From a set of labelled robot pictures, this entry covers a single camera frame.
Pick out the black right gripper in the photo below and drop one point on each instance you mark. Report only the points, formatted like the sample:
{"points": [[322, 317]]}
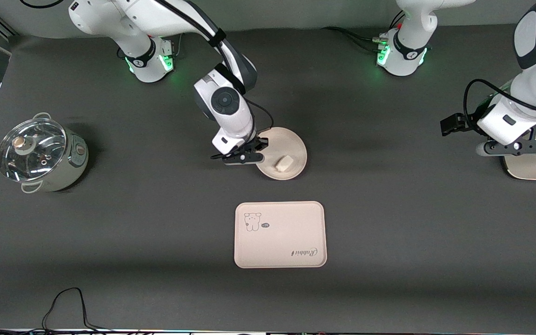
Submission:
{"points": [[259, 143]]}

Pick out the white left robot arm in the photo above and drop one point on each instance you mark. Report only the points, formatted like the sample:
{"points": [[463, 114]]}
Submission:
{"points": [[528, 83]]}

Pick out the cream white toaster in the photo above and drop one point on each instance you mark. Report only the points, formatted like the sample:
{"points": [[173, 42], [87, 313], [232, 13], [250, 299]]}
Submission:
{"points": [[533, 168]]}

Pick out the round beige plate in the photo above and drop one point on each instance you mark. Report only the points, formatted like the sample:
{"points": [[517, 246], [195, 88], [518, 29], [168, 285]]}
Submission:
{"points": [[291, 142]]}

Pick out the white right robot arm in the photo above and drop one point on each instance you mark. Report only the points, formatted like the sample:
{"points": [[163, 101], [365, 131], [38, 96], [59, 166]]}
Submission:
{"points": [[231, 116]]}

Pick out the beige rectangular rabbit tray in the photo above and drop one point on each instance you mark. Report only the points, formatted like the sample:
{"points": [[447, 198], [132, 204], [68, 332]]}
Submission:
{"points": [[280, 242]]}

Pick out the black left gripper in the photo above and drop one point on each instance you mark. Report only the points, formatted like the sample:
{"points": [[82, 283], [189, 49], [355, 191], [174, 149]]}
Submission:
{"points": [[454, 124]]}

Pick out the small white bun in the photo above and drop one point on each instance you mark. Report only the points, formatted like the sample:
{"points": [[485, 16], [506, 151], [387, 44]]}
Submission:
{"points": [[284, 163]]}

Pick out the glass pot lid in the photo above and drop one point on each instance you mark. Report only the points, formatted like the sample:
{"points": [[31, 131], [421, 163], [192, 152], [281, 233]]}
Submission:
{"points": [[26, 153]]}

